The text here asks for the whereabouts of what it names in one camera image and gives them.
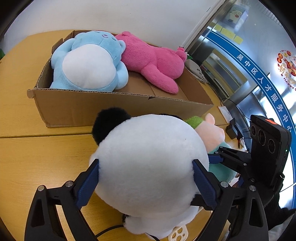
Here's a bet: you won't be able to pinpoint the pink pig plush toy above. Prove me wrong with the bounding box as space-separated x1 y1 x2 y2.
185 113 237 183

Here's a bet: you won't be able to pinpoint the white pink phone case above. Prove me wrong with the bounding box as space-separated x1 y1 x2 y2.
167 225 189 241

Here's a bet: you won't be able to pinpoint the white panda plush toy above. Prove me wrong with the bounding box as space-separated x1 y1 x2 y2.
91 108 209 239

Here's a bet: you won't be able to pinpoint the light blue plush toy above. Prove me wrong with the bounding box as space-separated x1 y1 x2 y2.
50 31 128 92

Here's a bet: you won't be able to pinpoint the black power adapter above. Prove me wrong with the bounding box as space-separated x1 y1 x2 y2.
225 118 243 140

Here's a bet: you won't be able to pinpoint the grey canvas tote bag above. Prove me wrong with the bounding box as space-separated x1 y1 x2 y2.
185 59 208 84

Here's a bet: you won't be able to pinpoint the yellow sticky notes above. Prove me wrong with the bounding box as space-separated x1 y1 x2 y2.
214 24 243 45

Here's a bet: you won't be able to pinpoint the brown cardboard box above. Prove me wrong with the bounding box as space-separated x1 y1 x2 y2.
27 30 213 128

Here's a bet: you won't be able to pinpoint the pink plush bear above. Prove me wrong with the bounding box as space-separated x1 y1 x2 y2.
115 31 187 94

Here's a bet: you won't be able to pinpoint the black cable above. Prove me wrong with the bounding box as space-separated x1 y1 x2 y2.
219 98 251 149

